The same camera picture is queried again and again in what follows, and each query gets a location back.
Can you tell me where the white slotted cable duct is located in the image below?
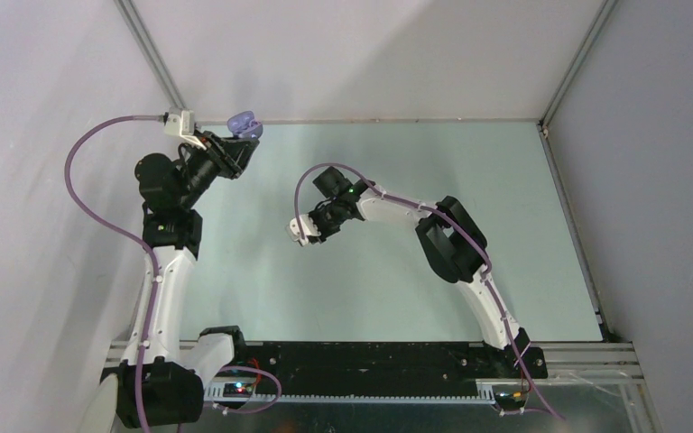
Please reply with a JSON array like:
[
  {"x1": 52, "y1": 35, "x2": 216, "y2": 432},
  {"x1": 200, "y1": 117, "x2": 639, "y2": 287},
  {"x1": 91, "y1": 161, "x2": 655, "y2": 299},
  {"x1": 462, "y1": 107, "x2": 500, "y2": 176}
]
[{"x1": 204, "y1": 382, "x2": 495, "y2": 405}]

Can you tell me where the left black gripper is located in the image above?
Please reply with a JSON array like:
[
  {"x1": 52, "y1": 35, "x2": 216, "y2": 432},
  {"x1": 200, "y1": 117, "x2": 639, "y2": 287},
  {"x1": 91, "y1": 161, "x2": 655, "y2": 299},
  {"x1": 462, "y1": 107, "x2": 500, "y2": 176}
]
[{"x1": 177, "y1": 129, "x2": 257, "y2": 209}]

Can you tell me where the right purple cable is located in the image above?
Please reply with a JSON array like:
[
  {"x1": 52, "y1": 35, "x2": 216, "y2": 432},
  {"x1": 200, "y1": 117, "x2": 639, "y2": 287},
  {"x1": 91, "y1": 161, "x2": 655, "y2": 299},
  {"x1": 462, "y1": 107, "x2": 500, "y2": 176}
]
[{"x1": 294, "y1": 162, "x2": 566, "y2": 419}]

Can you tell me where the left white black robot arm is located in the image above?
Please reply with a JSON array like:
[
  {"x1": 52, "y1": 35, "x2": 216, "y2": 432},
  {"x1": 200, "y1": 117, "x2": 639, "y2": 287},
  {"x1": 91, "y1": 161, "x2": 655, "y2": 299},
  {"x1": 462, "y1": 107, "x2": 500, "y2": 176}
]
[{"x1": 103, "y1": 125, "x2": 263, "y2": 429}]

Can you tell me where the right circuit board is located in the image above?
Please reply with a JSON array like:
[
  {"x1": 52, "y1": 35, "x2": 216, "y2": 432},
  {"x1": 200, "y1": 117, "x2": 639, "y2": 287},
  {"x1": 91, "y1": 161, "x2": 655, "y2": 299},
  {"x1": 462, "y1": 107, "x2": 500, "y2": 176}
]
[{"x1": 494, "y1": 392, "x2": 530, "y2": 404}]

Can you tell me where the circuit board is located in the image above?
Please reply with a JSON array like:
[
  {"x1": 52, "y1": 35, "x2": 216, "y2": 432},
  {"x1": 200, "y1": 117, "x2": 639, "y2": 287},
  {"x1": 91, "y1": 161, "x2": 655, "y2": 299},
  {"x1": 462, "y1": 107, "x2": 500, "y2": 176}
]
[
  {"x1": 222, "y1": 382, "x2": 254, "y2": 399},
  {"x1": 494, "y1": 392, "x2": 530, "y2": 404}
]

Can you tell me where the left circuit board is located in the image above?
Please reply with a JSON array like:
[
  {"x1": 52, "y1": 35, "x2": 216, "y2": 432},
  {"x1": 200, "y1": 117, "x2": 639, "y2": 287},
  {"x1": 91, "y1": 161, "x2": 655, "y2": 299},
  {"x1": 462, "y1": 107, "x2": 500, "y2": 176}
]
[{"x1": 222, "y1": 382, "x2": 254, "y2": 399}]

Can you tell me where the purple charging case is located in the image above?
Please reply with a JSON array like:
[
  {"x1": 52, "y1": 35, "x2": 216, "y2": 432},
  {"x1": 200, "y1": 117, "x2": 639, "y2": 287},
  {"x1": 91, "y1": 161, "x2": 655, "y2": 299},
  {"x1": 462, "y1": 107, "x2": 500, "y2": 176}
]
[{"x1": 226, "y1": 110, "x2": 263, "y2": 139}]

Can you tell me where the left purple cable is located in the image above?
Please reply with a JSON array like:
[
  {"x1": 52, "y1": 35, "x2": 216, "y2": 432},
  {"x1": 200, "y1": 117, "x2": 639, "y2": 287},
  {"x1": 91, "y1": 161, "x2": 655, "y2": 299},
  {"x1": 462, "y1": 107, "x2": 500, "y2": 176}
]
[{"x1": 64, "y1": 115, "x2": 283, "y2": 433}]

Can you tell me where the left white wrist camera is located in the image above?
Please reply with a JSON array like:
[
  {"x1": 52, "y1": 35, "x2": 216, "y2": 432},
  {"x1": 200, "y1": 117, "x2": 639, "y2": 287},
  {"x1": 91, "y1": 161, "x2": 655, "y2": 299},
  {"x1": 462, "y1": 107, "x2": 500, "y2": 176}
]
[{"x1": 163, "y1": 108, "x2": 206, "y2": 150}]

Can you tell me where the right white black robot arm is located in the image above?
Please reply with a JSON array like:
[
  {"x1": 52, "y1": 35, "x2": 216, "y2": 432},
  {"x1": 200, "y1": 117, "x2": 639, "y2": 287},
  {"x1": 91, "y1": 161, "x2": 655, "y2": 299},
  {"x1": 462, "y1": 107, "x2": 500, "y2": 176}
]
[{"x1": 286, "y1": 163, "x2": 531, "y2": 377}]

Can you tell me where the purple cable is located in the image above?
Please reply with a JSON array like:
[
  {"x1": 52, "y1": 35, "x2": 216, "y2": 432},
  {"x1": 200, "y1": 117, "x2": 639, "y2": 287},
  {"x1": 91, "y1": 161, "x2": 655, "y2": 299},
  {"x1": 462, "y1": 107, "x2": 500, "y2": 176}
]
[
  {"x1": 64, "y1": 115, "x2": 283, "y2": 433},
  {"x1": 294, "y1": 162, "x2": 566, "y2": 419}
]

